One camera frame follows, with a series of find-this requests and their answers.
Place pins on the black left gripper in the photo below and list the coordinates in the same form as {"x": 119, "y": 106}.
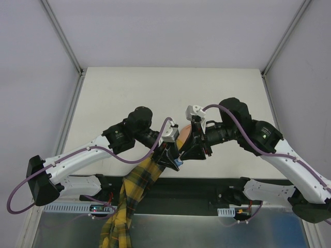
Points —
{"x": 160, "y": 151}

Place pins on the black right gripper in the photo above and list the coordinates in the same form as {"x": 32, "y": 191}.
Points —
{"x": 202, "y": 139}

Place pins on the blue nail polish bottle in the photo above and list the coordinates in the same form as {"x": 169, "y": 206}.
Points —
{"x": 178, "y": 162}

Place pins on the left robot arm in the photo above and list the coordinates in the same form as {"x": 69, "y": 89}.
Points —
{"x": 50, "y": 178}

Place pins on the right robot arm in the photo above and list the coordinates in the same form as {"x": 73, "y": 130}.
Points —
{"x": 309, "y": 193}

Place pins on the mannequin hand with nails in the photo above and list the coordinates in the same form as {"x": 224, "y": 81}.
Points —
{"x": 185, "y": 139}

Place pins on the yellow plaid shirt sleeve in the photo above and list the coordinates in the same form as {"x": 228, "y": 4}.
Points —
{"x": 135, "y": 185}

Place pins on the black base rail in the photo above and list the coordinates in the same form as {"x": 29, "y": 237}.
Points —
{"x": 192, "y": 196}

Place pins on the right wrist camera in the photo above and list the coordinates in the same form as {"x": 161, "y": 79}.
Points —
{"x": 195, "y": 113}

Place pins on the right white cable duct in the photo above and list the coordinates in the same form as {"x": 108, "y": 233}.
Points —
{"x": 232, "y": 212}

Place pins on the white cable duct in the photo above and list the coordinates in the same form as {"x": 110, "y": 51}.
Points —
{"x": 232, "y": 212}
{"x": 81, "y": 208}

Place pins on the left white cable duct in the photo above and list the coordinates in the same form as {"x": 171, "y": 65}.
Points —
{"x": 81, "y": 208}

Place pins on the right aluminium frame post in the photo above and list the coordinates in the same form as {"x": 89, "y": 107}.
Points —
{"x": 286, "y": 36}

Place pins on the aluminium frame post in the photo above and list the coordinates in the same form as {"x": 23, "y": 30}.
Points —
{"x": 286, "y": 36}
{"x": 61, "y": 36}

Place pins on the left aluminium frame post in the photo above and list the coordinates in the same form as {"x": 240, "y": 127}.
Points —
{"x": 61, "y": 36}

